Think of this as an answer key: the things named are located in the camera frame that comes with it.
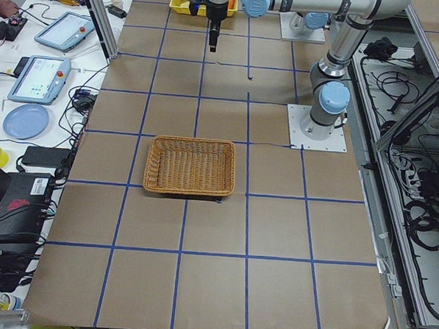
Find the lower teach pendant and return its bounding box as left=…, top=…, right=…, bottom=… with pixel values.
left=7, top=55, right=71, bottom=105

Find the teach pendant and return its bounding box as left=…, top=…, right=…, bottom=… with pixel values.
left=7, top=55, right=71, bottom=105
left=34, top=11, right=95, bottom=52

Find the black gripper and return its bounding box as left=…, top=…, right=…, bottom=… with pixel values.
left=189, top=0, right=228, bottom=52

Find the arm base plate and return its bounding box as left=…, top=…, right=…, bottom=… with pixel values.
left=288, top=104, right=347, bottom=152
left=280, top=12, right=329, bottom=44

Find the black power adapter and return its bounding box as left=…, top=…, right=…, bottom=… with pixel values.
left=15, top=146, right=70, bottom=173

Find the upper teach pendant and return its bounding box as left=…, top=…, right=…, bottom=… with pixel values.
left=34, top=11, right=95, bottom=52

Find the brown wicker basket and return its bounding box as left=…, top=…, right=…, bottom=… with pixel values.
left=143, top=135, right=236, bottom=197

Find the yellow plastic tray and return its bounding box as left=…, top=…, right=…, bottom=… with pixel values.
left=169, top=0, right=238, bottom=18

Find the aluminium frame post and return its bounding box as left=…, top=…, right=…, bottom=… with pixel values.
left=85, top=0, right=118, bottom=60

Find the black computer box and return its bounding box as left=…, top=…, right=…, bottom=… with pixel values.
left=0, top=168, right=55, bottom=244

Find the orange toy carrot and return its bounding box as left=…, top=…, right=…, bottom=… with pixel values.
left=228, top=0, right=236, bottom=10

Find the blue plate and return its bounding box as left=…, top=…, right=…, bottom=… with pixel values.
left=2, top=104, right=50, bottom=140

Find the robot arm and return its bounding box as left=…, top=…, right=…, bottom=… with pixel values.
left=240, top=0, right=411, bottom=141
left=288, top=12, right=329, bottom=36

